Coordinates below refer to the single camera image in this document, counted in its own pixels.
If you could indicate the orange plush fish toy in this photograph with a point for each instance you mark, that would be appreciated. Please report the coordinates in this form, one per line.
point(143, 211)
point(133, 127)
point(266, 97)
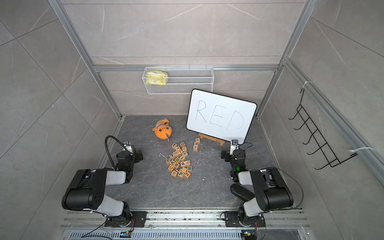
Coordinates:
point(162, 129)

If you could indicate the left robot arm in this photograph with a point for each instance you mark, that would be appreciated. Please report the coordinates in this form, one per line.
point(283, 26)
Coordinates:
point(86, 192)

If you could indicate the metal base rail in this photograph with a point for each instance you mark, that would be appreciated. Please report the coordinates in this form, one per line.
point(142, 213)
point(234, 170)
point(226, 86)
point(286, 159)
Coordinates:
point(187, 224)

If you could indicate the white wire mesh basket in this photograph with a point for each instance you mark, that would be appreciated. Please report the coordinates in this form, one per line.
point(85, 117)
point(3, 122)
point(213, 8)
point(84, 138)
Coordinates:
point(182, 80)

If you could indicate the wooden easel stand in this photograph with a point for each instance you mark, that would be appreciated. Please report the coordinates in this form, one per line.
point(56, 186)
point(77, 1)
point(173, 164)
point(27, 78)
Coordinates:
point(221, 142)

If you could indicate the wooden block red N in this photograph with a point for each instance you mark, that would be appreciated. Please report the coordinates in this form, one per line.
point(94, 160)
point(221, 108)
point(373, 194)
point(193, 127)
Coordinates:
point(187, 174)

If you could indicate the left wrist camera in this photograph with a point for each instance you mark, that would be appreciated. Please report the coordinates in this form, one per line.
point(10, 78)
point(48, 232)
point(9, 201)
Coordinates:
point(127, 146)

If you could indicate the wooden block brown K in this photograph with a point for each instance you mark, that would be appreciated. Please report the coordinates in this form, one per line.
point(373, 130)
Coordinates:
point(174, 173)

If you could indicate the white whiteboard with RED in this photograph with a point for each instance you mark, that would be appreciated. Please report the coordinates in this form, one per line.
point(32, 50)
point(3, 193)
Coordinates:
point(219, 116)

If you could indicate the black wall hook rack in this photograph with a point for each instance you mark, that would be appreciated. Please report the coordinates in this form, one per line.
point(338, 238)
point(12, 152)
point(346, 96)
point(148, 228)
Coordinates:
point(317, 137)

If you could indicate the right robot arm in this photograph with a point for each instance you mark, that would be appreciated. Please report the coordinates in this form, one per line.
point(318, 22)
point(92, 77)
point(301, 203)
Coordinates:
point(261, 191)

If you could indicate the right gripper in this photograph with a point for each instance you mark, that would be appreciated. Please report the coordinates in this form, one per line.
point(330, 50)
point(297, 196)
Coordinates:
point(227, 154)

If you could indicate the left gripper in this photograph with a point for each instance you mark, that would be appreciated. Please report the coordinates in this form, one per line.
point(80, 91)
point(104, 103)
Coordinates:
point(136, 158)

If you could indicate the yellow packet in basket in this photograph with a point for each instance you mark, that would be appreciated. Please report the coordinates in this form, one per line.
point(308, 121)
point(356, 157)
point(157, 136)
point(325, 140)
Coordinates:
point(156, 77)

